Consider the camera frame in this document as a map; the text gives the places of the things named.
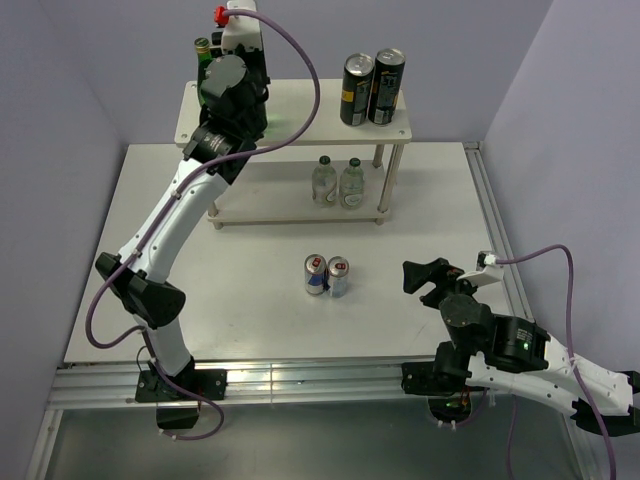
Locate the green Perrier bottle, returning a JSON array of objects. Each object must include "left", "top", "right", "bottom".
[{"left": 194, "top": 37, "right": 212, "bottom": 106}]

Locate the clear Chang bottle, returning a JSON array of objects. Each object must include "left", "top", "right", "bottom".
[
  {"left": 312, "top": 155, "right": 337, "bottom": 207},
  {"left": 339, "top": 158, "right": 365, "bottom": 209}
]

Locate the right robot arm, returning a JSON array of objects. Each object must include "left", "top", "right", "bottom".
[{"left": 401, "top": 252, "right": 639, "bottom": 437}]

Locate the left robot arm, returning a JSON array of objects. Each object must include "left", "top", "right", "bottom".
[{"left": 95, "top": 29, "right": 269, "bottom": 399}]

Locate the white two-tier shelf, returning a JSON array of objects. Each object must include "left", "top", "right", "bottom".
[{"left": 172, "top": 79, "right": 414, "bottom": 231}]

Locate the silver can right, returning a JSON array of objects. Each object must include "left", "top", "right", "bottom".
[{"left": 326, "top": 256, "right": 350, "bottom": 298}]

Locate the blue silver can left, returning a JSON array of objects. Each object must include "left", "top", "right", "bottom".
[{"left": 304, "top": 254, "right": 327, "bottom": 295}]

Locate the black tall can left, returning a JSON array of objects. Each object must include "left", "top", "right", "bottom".
[{"left": 340, "top": 53, "right": 374, "bottom": 126}]

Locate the black tall can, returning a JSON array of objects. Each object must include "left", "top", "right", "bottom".
[
  {"left": 368, "top": 48, "right": 406, "bottom": 126},
  {"left": 340, "top": 53, "right": 374, "bottom": 126}
]

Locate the black tall can right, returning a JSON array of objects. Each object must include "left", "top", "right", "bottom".
[{"left": 368, "top": 48, "right": 406, "bottom": 126}]

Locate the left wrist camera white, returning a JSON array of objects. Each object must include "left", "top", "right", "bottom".
[{"left": 214, "top": 0, "right": 264, "bottom": 53}]

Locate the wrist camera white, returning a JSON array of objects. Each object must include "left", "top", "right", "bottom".
[
  {"left": 458, "top": 251, "right": 504, "bottom": 288},
  {"left": 214, "top": 0, "right": 264, "bottom": 53}
]

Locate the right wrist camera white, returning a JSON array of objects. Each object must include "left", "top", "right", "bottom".
[{"left": 458, "top": 251, "right": 504, "bottom": 288}]

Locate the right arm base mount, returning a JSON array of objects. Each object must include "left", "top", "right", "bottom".
[{"left": 401, "top": 361, "right": 488, "bottom": 432}]

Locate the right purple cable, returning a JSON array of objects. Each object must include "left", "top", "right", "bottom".
[{"left": 487, "top": 244, "right": 619, "bottom": 480}]

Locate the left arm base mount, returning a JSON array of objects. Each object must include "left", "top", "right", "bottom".
[{"left": 134, "top": 368, "right": 227, "bottom": 441}]

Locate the aluminium rail frame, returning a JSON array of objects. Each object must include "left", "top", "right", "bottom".
[{"left": 27, "top": 142, "right": 602, "bottom": 479}]

